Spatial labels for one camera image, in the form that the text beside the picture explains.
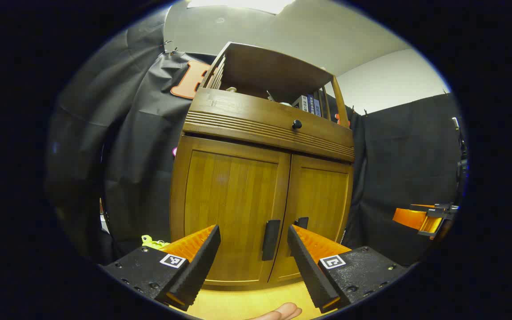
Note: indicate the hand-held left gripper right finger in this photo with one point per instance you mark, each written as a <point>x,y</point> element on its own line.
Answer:
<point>307,271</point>

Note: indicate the wooden shoe cabinet door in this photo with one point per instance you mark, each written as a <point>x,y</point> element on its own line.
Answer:
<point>322,195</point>
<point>229,195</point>

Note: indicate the light blue book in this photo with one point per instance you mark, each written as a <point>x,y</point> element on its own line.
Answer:
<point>317,107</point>

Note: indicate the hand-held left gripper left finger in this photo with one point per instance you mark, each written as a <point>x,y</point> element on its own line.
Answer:
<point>198,271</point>

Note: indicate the wooden drawer with black knob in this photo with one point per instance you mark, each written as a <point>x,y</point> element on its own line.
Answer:
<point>247,115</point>

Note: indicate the white book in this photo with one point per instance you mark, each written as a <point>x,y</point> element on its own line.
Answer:
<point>301,102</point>

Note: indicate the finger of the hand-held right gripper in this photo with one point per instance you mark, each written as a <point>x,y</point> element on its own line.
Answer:
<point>411,218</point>

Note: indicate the yellow-green toy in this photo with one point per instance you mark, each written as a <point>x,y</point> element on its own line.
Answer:
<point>151,242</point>

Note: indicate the wooden double-door shoe cabinet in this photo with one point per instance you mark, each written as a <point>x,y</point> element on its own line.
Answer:
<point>247,66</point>

